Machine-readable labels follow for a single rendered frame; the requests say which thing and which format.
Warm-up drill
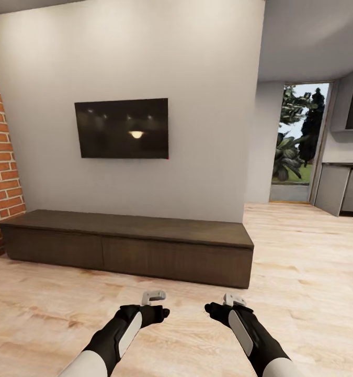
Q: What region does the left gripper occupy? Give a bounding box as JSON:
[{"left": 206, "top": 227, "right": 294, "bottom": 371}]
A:
[{"left": 142, "top": 303, "right": 170, "bottom": 327}]

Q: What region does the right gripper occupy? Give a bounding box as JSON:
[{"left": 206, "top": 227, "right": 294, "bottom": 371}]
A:
[{"left": 204, "top": 302, "right": 230, "bottom": 326}]

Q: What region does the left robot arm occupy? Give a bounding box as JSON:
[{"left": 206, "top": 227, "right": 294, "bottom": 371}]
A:
[{"left": 57, "top": 290, "right": 170, "bottom": 377}]

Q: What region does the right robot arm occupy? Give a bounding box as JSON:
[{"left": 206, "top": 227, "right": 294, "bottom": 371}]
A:
[{"left": 204, "top": 292, "right": 305, "bottom": 377}]

